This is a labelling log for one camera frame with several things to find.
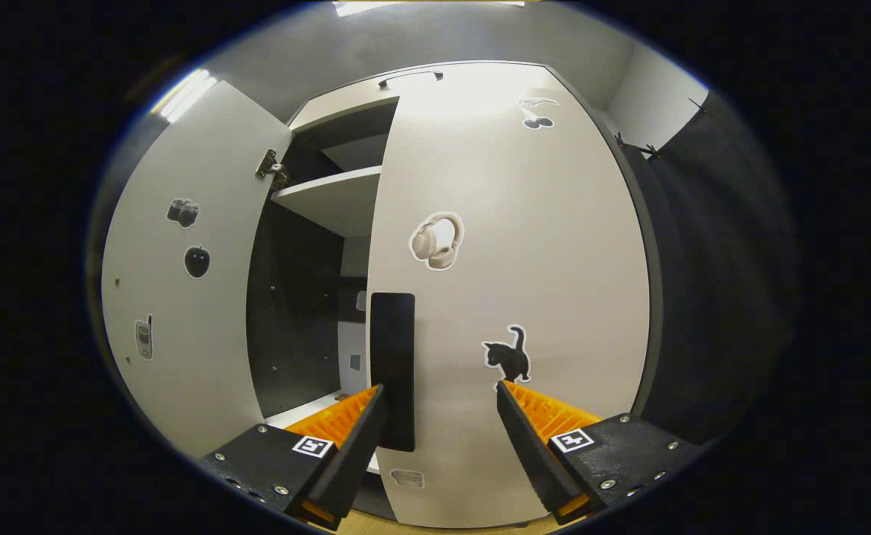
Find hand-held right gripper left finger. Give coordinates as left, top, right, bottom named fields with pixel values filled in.
left=198, top=384, right=386, bottom=531

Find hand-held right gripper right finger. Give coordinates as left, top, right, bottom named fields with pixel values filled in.
left=497, top=380, right=704, bottom=525

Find white cabinet door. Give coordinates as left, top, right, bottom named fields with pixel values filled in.
left=367, top=63, right=652, bottom=530
left=101, top=80, right=293, bottom=459

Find white shoe cabinet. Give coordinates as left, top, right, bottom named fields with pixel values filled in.
left=246, top=61, right=665, bottom=530

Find white cabinet drawer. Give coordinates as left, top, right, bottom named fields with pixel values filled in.
left=288, top=62, right=555, bottom=133

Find black backdrop cloth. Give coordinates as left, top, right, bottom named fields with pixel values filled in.
left=618, top=89, right=804, bottom=447

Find small ceiling light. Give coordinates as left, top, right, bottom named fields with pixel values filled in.
left=149, top=68, right=218, bottom=124

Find large ceiling light panel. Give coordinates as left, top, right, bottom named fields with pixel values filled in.
left=334, top=0, right=525, bottom=18

